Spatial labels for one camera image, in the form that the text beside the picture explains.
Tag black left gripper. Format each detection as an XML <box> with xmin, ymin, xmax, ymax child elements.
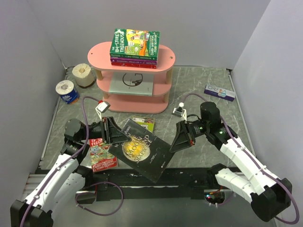
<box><xmin>81</xmin><ymin>116</ymin><xmax>133</xmax><ymax>144</ymax></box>

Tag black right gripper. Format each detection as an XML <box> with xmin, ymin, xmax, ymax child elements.
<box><xmin>168</xmin><ymin>120</ymin><xmax>209</xmax><ymax>153</ymax></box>

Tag black Maugham book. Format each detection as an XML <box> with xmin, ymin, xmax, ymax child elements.
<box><xmin>108</xmin><ymin>119</ymin><xmax>173</xmax><ymax>183</ymax></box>

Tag grey Great Gatsby book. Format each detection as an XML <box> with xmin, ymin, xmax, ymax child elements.
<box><xmin>109</xmin><ymin>72</ymin><xmax>154</xmax><ymax>96</ymax></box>

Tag red 156-storey treehouse book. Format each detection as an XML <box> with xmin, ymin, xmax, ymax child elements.
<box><xmin>111</xmin><ymin>62</ymin><xmax>157</xmax><ymax>69</ymax></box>

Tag purple 117-storey treehouse book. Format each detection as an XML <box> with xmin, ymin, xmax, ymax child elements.
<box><xmin>110</xmin><ymin>57</ymin><xmax>157</xmax><ymax>65</ymax></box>

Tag green 104-storey treehouse book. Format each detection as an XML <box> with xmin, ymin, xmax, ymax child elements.
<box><xmin>109</xmin><ymin>28</ymin><xmax>160</xmax><ymax>61</ymax></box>

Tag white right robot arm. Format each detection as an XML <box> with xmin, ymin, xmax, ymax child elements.
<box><xmin>170</xmin><ymin>102</ymin><xmax>292</xmax><ymax>222</ymax></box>

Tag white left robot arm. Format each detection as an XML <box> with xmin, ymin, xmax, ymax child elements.
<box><xmin>10</xmin><ymin>117</ymin><xmax>131</xmax><ymax>227</ymax></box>

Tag red 13-storey treehouse book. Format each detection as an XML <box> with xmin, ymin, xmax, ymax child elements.
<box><xmin>89</xmin><ymin>138</ymin><xmax>118</xmax><ymax>173</ymax></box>

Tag lime green treehouse book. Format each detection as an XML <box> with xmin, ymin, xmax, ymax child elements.
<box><xmin>132</xmin><ymin>116</ymin><xmax>155</xmax><ymax>132</ymax></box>

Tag purple white small box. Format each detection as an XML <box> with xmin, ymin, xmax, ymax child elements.
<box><xmin>204</xmin><ymin>84</ymin><xmax>236</xmax><ymax>102</ymax></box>

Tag beige toilet paper roll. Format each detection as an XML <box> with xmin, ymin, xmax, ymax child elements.
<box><xmin>72</xmin><ymin>63</ymin><xmax>95</xmax><ymax>88</ymax></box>

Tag blue wrapped toilet paper roll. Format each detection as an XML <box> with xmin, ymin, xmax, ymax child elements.
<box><xmin>55</xmin><ymin>80</ymin><xmax>80</xmax><ymax>104</ymax></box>

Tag pink three-tier shelf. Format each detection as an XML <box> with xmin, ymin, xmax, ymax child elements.
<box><xmin>88</xmin><ymin>41</ymin><xmax>176</xmax><ymax>114</ymax></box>

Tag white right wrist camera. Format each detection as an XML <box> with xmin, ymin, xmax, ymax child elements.
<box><xmin>172</xmin><ymin>102</ymin><xmax>187</xmax><ymax>121</ymax></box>

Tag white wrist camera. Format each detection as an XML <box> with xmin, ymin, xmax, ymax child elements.
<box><xmin>95</xmin><ymin>100</ymin><xmax>111</xmax><ymax>122</ymax></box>
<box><xmin>172</xmin><ymin>102</ymin><xmax>187</xmax><ymax>121</ymax></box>

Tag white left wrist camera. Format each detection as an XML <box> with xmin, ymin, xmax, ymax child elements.
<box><xmin>95</xmin><ymin>100</ymin><xmax>111</xmax><ymax>122</ymax></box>

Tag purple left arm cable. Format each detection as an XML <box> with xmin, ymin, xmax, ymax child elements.
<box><xmin>18</xmin><ymin>96</ymin><xmax>101</xmax><ymax>227</ymax></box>

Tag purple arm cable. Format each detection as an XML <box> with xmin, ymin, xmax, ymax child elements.
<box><xmin>18</xmin><ymin>96</ymin><xmax>101</xmax><ymax>227</ymax></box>
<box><xmin>179</xmin><ymin>93</ymin><xmax>300</xmax><ymax>225</ymax></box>

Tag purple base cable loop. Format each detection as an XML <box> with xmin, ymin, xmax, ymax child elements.
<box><xmin>75</xmin><ymin>181</ymin><xmax>124</xmax><ymax>216</ymax></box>

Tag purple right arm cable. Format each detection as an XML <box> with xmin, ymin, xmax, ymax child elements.
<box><xmin>179</xmin><ymin>93</ymin><xmax>300</xmax><ymax>225</ymax></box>

